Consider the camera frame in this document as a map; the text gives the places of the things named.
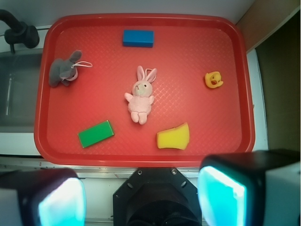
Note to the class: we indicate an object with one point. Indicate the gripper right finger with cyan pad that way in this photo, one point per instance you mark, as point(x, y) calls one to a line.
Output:
point(260, 188)

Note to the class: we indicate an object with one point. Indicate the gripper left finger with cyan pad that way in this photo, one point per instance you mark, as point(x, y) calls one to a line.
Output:
point(53, 197)

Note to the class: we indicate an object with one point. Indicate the yellow rubber duck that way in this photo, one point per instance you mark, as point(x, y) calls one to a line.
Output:
point(213, 80)

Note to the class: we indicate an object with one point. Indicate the green rectangular block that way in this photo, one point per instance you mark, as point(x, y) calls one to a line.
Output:
point(95, 134)

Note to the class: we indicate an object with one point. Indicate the yellow sponge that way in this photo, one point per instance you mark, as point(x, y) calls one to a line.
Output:
point(176, 138)

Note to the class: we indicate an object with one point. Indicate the grey plush bunny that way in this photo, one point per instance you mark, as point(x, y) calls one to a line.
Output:
point(66, 71)

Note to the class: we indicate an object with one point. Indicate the steel sink basin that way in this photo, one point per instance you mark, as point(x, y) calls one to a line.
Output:
point(19, 79)

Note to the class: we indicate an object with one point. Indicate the pink plush bunny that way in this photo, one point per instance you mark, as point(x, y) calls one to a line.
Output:
point(141, 99)

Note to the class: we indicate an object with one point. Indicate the red plastic tray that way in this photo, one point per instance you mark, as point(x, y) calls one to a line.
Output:
point(185, 48)

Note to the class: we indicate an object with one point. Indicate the black faucet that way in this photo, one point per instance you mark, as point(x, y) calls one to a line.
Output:
point(19, 32)

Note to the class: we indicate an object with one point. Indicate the blue rectangular block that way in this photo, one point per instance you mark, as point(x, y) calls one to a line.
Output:
point(138, 38)

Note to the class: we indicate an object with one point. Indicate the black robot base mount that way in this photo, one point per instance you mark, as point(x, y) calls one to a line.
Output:
point(156, 197)

